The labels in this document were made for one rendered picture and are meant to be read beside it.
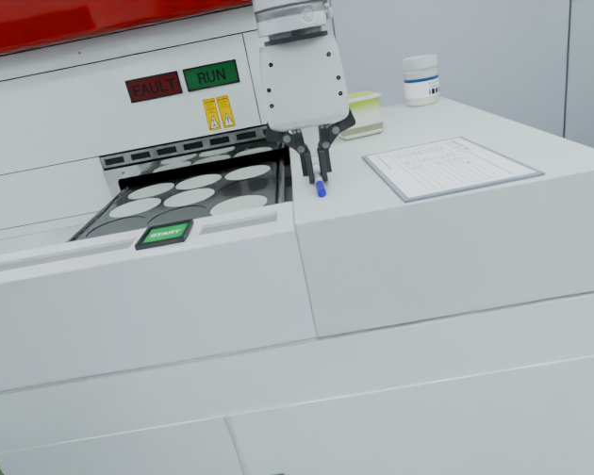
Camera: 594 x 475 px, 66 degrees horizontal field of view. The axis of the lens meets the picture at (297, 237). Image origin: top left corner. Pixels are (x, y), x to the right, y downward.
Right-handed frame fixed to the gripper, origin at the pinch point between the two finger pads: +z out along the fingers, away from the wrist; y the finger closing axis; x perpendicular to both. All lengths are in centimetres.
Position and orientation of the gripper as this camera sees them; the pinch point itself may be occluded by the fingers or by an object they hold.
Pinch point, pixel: (316, 164)
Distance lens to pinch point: 59.9
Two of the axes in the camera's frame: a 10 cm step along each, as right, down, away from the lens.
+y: -9.9, 1.7, 0.4
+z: 1.7, 9.0, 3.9
